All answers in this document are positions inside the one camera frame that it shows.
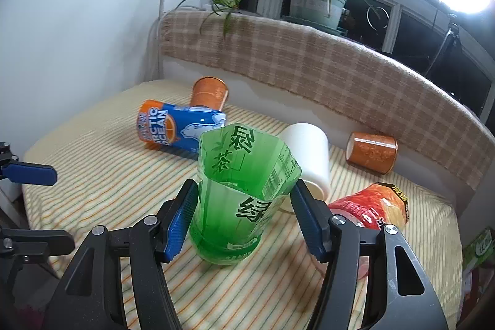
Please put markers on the brown plaid blanket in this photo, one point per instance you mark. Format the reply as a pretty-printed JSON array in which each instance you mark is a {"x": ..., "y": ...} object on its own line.
[{"x": 343, "y": 76}]

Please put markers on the tall orange paper cup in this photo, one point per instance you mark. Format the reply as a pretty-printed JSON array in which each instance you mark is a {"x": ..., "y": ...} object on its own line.
[{"x": 210, "y": 92}]

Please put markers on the short orange paper cup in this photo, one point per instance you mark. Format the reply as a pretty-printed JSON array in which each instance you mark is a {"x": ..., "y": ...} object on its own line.
[{"x": 377, "y": 153}]

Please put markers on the green cardboard box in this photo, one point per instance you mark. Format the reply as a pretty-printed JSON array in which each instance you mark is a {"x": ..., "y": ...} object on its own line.
[{"x": 479, "y": 250}]

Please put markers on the black tripod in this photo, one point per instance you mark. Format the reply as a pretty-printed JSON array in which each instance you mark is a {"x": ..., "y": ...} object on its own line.
[{"x": 450, "y": 41}]

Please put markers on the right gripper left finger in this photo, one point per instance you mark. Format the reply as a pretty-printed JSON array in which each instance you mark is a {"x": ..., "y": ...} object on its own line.
[{"x": 90, "y": 293}]

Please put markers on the white paper cup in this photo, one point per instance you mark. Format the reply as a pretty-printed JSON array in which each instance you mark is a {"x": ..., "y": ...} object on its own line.
[{"x": 310, "y": 147}]

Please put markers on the grey-green flower pot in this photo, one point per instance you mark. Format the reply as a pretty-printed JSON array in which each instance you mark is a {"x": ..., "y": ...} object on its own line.
[{"x": 323, "y": 15}]

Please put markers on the green tea cup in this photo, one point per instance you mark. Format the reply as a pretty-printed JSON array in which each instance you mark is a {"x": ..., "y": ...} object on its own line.
[{"x": 244, "y": 176}]

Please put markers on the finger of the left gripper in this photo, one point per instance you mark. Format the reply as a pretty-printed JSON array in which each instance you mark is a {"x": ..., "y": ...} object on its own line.
[
  {"x": 25, "y": 260},
  {"x": 29, "y": 173}
]

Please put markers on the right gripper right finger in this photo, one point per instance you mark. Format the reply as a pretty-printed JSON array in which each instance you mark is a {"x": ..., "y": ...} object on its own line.
[{"x": 399, "y": 293}]

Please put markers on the red orange noodle cup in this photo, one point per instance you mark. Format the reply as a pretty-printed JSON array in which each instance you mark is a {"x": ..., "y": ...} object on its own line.
[{"x": 375, "y": 206}]

